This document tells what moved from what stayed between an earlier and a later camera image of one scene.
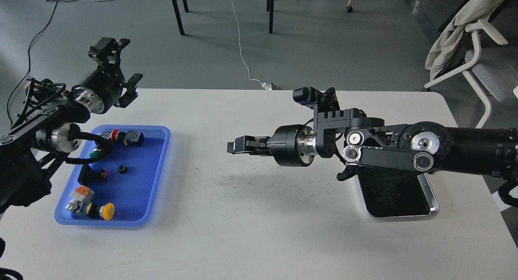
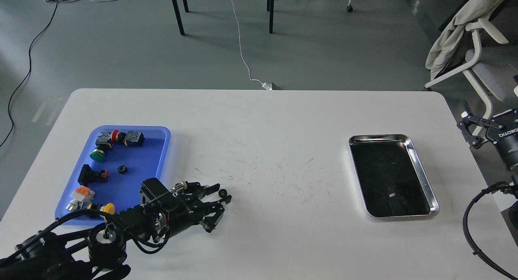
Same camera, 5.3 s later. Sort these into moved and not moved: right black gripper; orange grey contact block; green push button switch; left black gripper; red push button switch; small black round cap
Moved: right black gripper; left black gripper
Not moved: green push button switch; red push button switch; small black round cap; orange grey contact block
